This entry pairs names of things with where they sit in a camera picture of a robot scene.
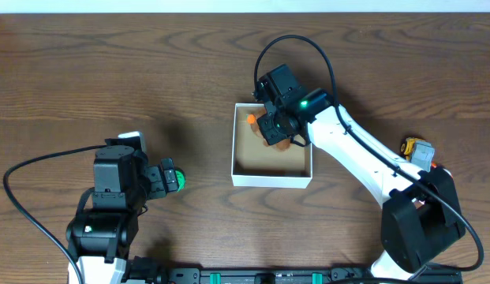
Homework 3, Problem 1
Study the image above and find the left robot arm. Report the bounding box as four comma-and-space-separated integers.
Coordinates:
66, 136, 185, 283

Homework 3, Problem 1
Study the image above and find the white cardboard box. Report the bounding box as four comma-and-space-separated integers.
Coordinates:
230, 103, 312, 189

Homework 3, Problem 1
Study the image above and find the yellow grey toy truck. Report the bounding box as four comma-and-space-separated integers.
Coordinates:
400, 137, 436, 172

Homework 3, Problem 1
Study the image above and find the brown plush toy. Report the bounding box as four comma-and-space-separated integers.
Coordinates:
246, 107, 291, 152

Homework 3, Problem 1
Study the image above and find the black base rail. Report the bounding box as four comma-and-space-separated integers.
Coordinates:
120, 256, 463, 284

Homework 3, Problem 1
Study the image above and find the green round lid toy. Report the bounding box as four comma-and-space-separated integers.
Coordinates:
175, 168, 186, 192

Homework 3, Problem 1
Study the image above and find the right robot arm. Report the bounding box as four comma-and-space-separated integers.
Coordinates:
254, 65, 467, 280

